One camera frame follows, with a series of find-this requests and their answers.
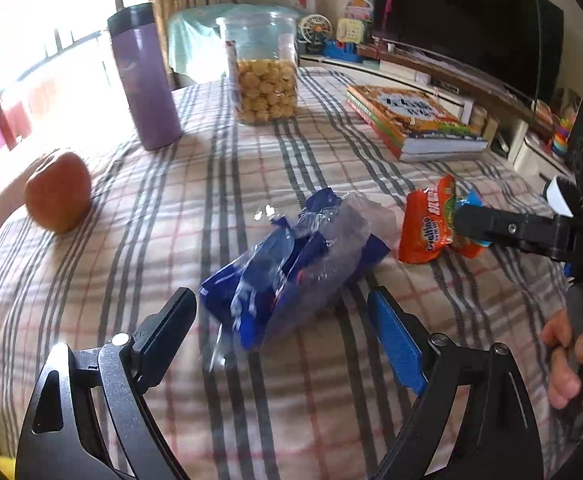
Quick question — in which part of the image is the white trash bin black liner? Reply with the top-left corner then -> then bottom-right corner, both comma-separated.
543,174 -> 581,218

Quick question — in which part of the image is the toy telephone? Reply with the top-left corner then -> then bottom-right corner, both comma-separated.
336,18 -> 369,44

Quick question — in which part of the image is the person's right hand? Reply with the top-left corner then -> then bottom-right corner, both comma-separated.
540,308 -> 583,411

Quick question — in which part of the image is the white tv cabinet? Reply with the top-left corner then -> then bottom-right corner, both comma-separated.
300,54 -> 571,180

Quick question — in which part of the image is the red apple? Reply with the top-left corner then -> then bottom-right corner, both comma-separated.
24,151 -> 92,234

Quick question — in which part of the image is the clear jar of biscuits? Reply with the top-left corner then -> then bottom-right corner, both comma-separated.
216,11 -> 298,125

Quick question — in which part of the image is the black flat television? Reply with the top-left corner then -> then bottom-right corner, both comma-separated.
373,0 -> 564,102

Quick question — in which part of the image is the toy ferris wheel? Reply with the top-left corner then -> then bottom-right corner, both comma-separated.
297,14 -> 333,54

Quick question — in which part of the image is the teal covered armchair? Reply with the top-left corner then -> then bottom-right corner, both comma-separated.
166,2 -> 303,86

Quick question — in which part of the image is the purple thermos bottle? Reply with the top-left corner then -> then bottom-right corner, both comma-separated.
107,2 -> 182,151

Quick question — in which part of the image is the orange ovaltine packet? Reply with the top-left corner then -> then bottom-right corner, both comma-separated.
398,174 -> 491,264

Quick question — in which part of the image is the orange children's book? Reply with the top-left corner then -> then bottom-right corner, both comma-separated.
347,84 -> 489,162

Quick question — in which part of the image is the blue clear plastic bag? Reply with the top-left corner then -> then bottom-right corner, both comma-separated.
199,188 -> 399,351

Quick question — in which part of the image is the rainbow stacking ring toy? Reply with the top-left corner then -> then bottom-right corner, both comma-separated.
552,114 -> 576,157

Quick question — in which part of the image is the plaid tablecloth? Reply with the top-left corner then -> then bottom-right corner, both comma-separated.
0,68 -> 567,479

